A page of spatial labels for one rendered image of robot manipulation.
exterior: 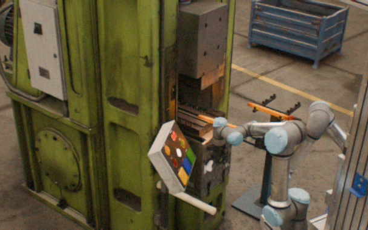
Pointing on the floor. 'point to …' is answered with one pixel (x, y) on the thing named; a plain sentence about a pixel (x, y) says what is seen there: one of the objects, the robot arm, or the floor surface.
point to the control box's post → (165, 205)
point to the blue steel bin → (298, 27)
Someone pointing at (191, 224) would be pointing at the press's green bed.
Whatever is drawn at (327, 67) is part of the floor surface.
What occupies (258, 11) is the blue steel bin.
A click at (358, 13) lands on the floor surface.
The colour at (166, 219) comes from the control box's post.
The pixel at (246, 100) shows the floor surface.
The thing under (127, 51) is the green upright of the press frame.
